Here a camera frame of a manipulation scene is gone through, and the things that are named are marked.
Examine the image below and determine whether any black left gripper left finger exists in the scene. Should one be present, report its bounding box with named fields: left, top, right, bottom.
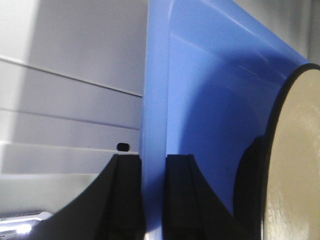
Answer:
left=27, top=154, right=145, bottom=240

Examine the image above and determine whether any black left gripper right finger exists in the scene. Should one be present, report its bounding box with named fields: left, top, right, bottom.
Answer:
left=162, top=154, right=250, bottom=240

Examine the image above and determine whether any beige plate with black rim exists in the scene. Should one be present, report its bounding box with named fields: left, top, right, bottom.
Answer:
left=233, top=63, right=320, bottom=240

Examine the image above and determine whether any blue plastic tray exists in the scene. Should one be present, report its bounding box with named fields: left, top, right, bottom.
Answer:
left=139, top=0, right=308, bottom=240

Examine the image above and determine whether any grey metal shelf cabinet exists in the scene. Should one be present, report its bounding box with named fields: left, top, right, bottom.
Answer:
left=0, top=0, right=149, bottom=240

